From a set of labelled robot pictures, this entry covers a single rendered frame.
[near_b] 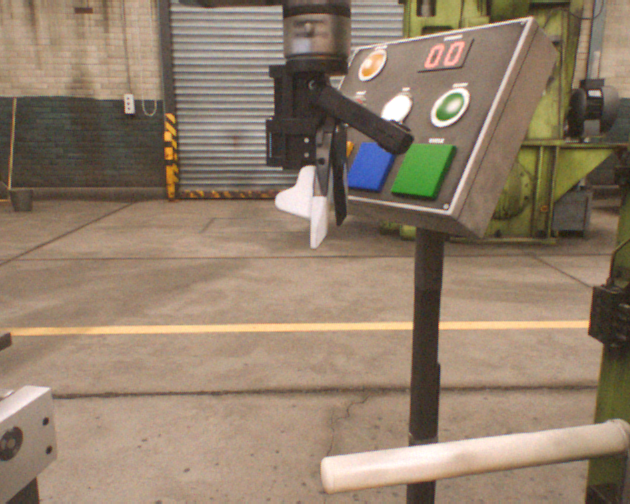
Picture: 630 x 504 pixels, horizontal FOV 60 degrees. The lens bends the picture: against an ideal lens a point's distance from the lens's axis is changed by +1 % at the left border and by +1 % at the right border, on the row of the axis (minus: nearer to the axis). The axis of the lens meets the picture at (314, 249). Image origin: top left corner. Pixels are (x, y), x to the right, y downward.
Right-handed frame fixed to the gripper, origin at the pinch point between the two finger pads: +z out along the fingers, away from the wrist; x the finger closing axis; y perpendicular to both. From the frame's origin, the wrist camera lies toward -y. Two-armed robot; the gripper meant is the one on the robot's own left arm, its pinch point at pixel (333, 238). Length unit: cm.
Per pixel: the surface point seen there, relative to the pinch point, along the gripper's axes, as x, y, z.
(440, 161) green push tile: -9.8, -12.0, -8.6
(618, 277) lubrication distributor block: -21.5, -37.7, 8.4
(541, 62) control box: -17.8, -24.1, -21.1
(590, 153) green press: -496, -147, 11
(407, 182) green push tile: -11.1, -7.8, -5.7
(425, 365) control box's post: -25.7, -11.2, 26.8
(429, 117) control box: -16.7, -10.2, -14.2
